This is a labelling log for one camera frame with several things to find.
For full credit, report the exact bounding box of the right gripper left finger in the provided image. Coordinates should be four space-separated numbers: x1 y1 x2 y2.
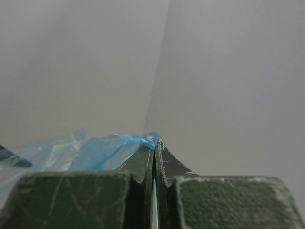
0 145 154 229

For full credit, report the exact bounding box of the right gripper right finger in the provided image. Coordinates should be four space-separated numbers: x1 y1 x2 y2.
155 139 304 229

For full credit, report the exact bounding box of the blue plastic trash bag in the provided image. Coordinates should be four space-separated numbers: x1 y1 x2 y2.
0 128 159 206

